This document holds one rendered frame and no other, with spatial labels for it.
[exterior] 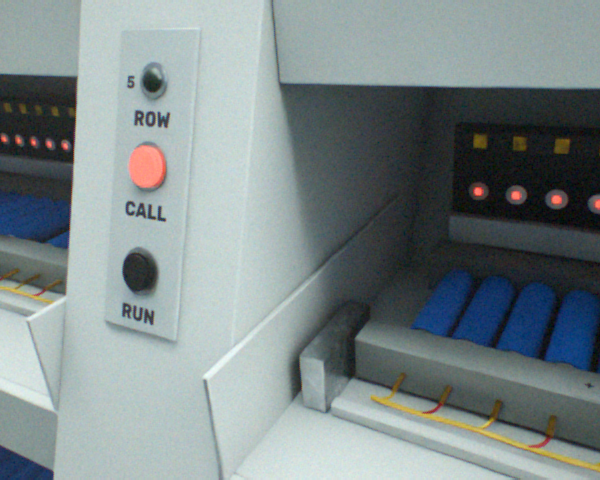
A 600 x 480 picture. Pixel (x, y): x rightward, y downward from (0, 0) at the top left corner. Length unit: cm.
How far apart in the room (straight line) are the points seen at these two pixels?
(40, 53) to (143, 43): 8
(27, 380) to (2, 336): 5
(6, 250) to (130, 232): 19
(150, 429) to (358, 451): 9
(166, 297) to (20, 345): 14
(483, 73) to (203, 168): 11
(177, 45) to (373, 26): 8
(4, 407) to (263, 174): 19
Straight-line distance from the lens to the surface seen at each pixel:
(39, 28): 32
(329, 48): 22
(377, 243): 33
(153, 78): 24
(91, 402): 29
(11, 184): 58
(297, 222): 25
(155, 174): 24
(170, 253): 24
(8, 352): 37
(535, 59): 20
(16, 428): 35
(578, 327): 30
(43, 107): 55
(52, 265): 40
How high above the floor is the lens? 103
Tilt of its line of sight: 6 degrees down
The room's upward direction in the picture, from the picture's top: 6 degrees clockwise
